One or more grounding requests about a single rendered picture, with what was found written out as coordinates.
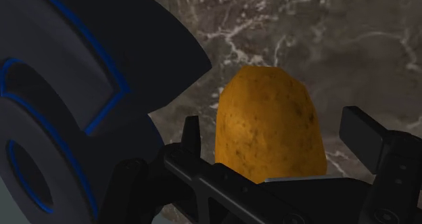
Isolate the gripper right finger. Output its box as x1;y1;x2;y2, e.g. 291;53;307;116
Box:
338;106;422;224

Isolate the black appliance with blue lines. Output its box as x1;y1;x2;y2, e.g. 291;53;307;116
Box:
0;0;212;224

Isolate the brown potato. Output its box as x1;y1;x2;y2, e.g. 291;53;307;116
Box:
214;65;328;185

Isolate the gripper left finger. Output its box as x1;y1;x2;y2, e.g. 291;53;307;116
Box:
100;115;308;224

